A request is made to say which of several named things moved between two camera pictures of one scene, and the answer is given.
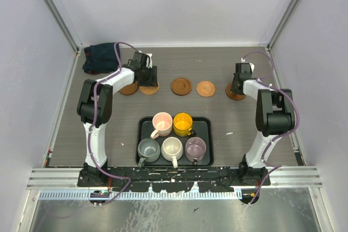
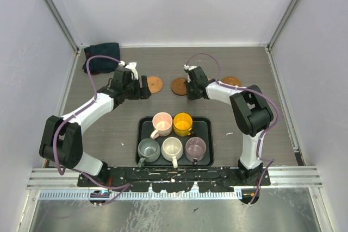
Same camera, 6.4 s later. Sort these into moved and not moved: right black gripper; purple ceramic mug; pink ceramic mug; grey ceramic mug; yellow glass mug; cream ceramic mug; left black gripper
Moved: left black gripper; right black gripper
Not moved: cream ceramic mug; yellow glass mug; pink ceramic mug; purple ceramic mug; grey ceramic mug
